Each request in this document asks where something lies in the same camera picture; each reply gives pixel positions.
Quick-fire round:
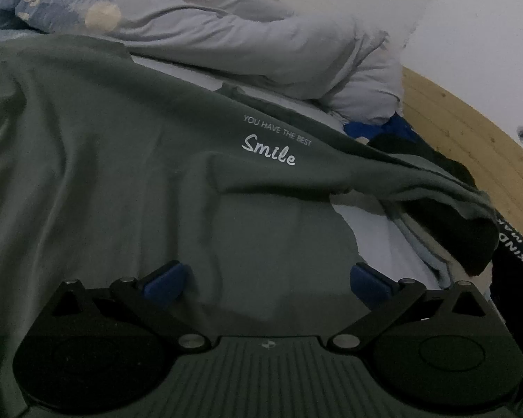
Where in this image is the light blue printed duvet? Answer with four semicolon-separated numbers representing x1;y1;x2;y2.
0;0;404;123

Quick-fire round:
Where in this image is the wooden headboard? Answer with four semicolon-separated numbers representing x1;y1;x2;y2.
400;65;523;254

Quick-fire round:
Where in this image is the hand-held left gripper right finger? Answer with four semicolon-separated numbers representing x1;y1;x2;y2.
329;262;505;353

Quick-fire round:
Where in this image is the bright blue cloth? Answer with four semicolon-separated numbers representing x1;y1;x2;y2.
343;112;420;145

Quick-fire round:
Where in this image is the grey-green t-shirt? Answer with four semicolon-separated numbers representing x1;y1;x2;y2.
0;35;502;418

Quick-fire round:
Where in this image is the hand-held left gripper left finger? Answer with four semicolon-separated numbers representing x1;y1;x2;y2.
30;260;212;353

